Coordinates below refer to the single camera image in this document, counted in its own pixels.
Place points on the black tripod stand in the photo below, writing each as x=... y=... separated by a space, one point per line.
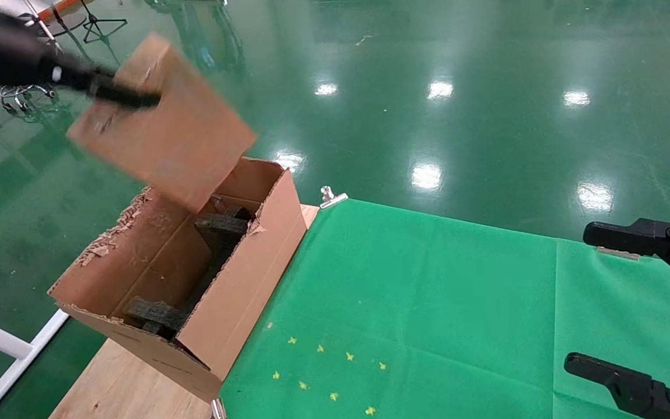
x=92 y=20

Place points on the silver metal clip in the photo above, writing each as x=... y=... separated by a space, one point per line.
x=217 y=409
x=619 y=254
x=333 y=201

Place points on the black stool with chrome base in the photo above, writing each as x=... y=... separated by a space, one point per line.
x=21 y=93

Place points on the large open cardboard carton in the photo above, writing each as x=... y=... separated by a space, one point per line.
x=242 y=291

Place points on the small cardboard box with hole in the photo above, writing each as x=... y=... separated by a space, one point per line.
x=166 y=139

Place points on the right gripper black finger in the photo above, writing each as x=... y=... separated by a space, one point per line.
x=626 y=387
x=620 y=235

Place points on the black foam block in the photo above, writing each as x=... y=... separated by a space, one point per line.
x=157 y=314
x=221 y=230

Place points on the green table cloth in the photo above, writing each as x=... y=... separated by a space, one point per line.
x=457 y=302

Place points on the black round base stand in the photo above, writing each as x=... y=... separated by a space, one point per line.
x=70 y=23

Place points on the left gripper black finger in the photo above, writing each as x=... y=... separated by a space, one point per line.
x=120 y=96

